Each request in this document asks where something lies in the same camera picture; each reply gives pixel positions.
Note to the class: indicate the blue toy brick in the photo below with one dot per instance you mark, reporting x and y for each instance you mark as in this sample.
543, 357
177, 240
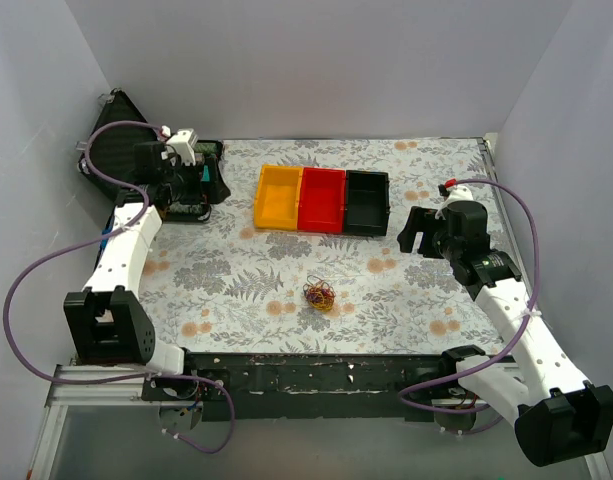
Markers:
104, 240

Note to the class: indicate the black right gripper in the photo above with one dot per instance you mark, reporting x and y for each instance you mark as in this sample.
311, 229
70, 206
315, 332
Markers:
421, 235

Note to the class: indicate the yellow plastic bin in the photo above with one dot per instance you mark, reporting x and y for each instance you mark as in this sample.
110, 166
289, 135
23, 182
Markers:
276, 203

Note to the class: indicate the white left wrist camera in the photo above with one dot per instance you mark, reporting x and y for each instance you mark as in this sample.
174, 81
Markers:
183, 142

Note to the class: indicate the black plastic bin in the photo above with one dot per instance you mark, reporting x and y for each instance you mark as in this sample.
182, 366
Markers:
367, 206

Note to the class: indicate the red plastic bin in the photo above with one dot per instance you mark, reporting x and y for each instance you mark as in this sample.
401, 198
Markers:
322, 200

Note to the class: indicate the black poker chip case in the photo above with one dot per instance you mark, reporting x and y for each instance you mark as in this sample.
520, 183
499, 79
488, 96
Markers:
132, 153

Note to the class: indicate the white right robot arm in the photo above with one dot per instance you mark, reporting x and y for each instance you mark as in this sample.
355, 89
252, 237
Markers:
557, 413

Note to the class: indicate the floral table mat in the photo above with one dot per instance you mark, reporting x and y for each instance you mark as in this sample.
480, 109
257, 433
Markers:
225, 286

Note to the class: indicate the aluminium frame rail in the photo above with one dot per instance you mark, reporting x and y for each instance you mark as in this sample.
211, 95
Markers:
87, 414

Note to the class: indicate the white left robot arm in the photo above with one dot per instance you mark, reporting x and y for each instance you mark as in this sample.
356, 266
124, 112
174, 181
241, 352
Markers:
108, 324

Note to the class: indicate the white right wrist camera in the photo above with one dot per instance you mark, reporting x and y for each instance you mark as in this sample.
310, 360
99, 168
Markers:
451, 192

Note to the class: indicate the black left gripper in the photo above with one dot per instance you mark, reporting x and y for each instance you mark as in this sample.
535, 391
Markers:
209, 176

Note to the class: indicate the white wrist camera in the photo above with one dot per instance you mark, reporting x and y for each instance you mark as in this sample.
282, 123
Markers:
451, 192
183, 142

